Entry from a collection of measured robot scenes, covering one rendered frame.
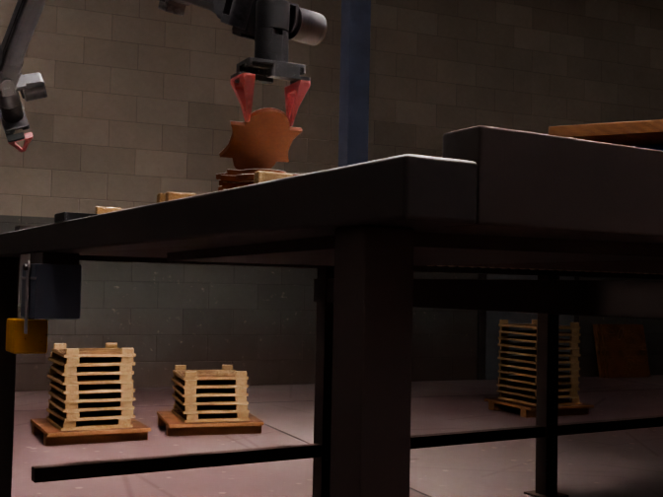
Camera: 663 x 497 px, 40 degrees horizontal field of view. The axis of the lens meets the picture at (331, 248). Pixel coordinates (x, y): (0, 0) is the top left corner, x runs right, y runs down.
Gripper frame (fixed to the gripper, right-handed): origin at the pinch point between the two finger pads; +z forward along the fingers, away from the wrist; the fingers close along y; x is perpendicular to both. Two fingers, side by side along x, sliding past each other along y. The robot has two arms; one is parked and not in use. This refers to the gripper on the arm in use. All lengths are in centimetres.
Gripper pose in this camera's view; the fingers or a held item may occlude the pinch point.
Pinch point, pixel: (268, 119)
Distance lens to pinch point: 152.9
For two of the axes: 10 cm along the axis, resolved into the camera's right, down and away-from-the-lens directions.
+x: -4.4, 0.2, 9.0
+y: 9.0, 0.4, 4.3
